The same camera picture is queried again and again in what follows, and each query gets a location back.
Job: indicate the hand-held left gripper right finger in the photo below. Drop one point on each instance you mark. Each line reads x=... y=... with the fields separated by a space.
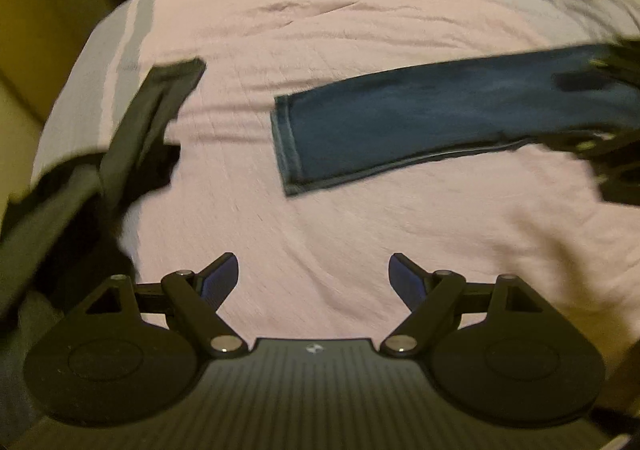
x=405 y=282

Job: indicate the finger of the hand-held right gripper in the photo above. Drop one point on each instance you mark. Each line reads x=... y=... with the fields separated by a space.
x=610 y=149
x=622 y=64

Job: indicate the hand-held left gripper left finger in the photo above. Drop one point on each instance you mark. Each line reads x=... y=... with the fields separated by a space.
x=220 y=280

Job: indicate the blue jeans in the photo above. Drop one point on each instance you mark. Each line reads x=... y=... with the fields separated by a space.
x=400 y=124

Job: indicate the pink grey bed blanket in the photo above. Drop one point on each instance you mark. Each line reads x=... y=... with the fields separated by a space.
x=325 y=230

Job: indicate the black pants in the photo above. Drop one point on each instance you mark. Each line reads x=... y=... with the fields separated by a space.
x=145 y=119

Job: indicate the grey jeans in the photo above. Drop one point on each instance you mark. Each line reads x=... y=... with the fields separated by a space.
x=20 y=360

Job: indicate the wooden door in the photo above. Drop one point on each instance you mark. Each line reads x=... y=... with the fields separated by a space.
x=50 y=4

